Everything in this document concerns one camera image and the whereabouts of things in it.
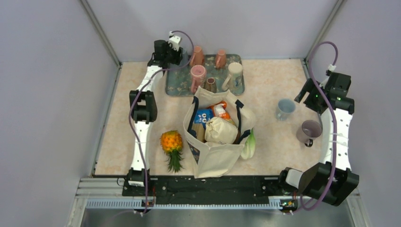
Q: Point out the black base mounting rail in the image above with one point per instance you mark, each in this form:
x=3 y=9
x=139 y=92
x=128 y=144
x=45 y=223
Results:
x=225 y=190

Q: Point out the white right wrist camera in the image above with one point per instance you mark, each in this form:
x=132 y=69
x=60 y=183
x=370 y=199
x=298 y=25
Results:
x=331 y=68

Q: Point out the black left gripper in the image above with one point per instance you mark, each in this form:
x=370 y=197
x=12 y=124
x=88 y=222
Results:
x=178 y=55

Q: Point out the salmon pink mug right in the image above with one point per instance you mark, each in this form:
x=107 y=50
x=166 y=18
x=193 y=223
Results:
x=220 y=59

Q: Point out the salmon pink mug left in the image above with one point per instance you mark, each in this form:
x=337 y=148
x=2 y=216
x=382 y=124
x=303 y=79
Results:
x=197 y=57

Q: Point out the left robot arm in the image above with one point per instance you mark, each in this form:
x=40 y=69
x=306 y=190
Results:
x=143 y=107

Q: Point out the light blue mug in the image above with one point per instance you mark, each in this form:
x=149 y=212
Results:
x=285 y=108

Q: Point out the pineapple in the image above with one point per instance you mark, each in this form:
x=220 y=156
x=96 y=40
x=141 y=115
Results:
x=172 y=145

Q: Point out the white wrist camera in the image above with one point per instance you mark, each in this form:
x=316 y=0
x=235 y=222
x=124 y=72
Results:
x=331 y=68
x=174 y=41

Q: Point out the cream dragon print mug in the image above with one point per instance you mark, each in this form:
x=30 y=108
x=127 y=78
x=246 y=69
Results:
x=234 y=76

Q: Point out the brown striped mug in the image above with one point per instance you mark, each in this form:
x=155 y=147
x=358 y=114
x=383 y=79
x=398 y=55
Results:
x=210 y=85

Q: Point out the green romaine lettuce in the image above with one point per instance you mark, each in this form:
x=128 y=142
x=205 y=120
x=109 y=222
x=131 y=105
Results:
x=249 y=146

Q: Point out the cream paper wrapped package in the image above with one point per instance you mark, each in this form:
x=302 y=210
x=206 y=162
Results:
x=220 y=131

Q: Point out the blue cookie snack bag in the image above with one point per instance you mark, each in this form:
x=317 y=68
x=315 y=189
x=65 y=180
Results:
x=202 y=116

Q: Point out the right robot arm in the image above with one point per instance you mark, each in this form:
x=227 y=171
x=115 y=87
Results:
x=332 y=175

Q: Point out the white ceramic mug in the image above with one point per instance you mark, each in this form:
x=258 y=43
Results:
x=185 y=58

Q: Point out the orange snack packet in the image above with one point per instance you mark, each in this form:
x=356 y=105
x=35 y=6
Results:
x=219 y=110

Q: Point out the mauve purple mug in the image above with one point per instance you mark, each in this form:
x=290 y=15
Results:
x=308 y=131

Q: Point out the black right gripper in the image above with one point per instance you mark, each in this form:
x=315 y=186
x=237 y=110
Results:
x=309 y=87

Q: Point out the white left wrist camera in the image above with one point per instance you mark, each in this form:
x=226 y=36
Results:
x=174 y=41

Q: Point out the cream canvas tote bag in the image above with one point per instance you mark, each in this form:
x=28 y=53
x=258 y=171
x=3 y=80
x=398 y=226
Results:
x=212 y=159

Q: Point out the pink patterned mug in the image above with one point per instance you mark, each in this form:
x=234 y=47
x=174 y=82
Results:
x=198 y=74

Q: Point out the salmon pink mug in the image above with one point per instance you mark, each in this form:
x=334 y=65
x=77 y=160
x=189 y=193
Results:
x=197 y=57
x=220 y=59

